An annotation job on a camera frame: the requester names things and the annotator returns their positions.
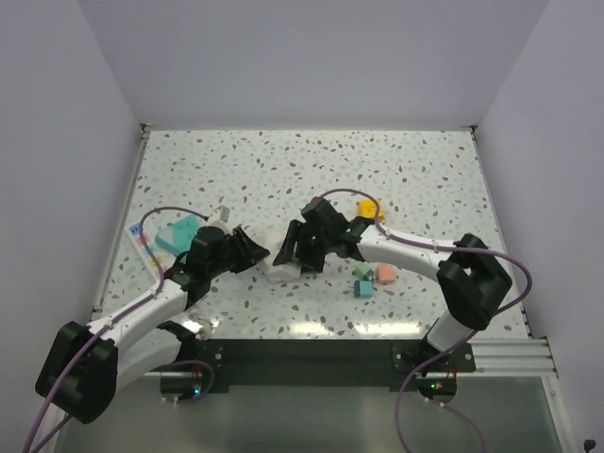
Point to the aluminium frame rail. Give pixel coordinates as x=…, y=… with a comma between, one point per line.
x=527, y=358

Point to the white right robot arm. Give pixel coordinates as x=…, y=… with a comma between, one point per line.
x=472, y=281

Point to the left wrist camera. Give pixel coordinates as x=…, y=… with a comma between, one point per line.
x=219, y=218

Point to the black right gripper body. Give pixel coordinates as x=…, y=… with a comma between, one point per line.
x=311, y=249

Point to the light blue triangular item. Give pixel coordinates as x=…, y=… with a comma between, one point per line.
x=177, y=238

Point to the yellow cube socket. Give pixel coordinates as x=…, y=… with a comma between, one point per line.
x=370, y=210

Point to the salmon pink charger plug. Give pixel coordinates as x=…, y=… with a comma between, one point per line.
x=385, y=274

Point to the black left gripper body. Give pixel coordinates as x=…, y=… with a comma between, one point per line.
x=226, y=259

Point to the white socket adapter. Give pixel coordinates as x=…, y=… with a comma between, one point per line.
x=272, y=242

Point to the green charger plug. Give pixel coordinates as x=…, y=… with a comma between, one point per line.
x=364, y=271

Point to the teal blue charger plug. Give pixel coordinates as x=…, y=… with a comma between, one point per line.
x=363, y=288

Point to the white power strip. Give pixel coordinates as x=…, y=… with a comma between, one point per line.
x=155, y=258

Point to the white cartoon sticker adapter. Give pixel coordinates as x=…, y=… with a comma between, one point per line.
x=283, y=273

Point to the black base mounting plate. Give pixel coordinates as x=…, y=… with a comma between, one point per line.
x=316, y=363

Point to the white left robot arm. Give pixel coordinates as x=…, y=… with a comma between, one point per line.
x=81, y=372

